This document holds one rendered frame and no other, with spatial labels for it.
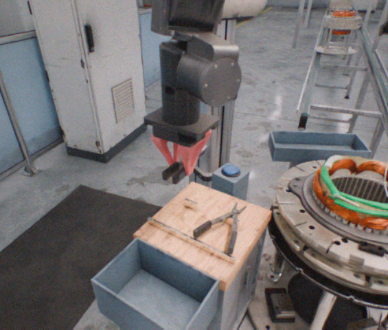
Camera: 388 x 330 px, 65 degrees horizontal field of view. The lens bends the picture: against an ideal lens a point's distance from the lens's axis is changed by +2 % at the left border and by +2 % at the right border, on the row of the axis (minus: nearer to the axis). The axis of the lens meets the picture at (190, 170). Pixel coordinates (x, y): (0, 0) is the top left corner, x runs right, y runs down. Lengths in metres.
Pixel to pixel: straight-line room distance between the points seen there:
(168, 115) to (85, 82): 2.18
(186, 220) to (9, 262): 1.69
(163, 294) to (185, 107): 0.33
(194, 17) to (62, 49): 2.28
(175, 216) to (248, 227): 0.14
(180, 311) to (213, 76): 0.38
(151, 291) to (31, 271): 1.53
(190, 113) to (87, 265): 1.63
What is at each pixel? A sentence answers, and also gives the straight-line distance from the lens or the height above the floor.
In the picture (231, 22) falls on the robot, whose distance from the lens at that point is 0.87.
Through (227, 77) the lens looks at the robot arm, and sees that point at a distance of 0.37.
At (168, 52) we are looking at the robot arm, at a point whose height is 1.38.
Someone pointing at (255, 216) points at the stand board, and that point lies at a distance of 0.61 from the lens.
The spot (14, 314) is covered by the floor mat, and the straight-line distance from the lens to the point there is 1.92.
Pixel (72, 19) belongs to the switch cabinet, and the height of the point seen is 1.18.
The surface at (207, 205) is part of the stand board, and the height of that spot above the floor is 1.07.
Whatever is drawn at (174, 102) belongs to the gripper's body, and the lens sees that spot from 0.43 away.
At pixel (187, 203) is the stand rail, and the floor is 1.08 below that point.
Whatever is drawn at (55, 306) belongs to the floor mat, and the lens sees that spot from 1.86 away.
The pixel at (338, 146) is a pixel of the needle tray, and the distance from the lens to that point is 1.01.
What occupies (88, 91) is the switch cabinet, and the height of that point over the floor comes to 0.67.
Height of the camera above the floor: 1.46
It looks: 33 degrees down
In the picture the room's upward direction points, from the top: straight up
